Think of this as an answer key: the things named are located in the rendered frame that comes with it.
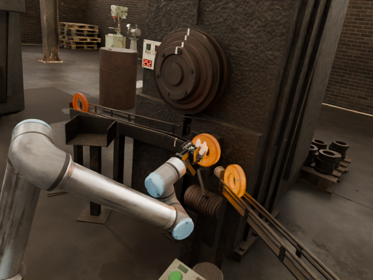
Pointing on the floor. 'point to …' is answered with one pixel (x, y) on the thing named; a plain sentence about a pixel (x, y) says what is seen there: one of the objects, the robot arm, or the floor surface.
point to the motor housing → (188, 253)
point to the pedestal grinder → (134, 36)
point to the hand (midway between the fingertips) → (205, 146)
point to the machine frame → (238, 96)
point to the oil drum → (117, 78)
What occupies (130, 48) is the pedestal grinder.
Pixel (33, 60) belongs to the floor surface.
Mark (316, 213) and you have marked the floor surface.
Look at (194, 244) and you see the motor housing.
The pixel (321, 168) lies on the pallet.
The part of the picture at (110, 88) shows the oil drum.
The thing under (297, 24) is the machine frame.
